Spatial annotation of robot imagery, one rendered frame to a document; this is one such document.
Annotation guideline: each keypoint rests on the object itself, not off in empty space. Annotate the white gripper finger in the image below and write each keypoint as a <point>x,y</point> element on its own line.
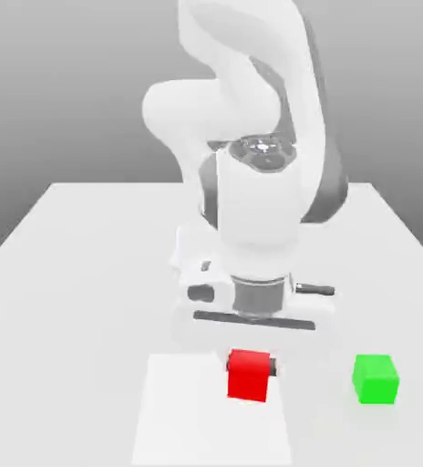
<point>272,366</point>
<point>223,359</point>

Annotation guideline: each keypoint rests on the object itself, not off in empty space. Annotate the small green cube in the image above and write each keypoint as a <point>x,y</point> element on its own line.
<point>375,381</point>

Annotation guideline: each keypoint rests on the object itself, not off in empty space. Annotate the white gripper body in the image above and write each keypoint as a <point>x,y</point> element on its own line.
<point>255,334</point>

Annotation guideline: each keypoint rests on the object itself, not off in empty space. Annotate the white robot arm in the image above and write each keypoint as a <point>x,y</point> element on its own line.
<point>255,204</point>

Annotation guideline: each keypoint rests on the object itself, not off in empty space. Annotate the small red cube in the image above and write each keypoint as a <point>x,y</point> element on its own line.
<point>248,377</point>

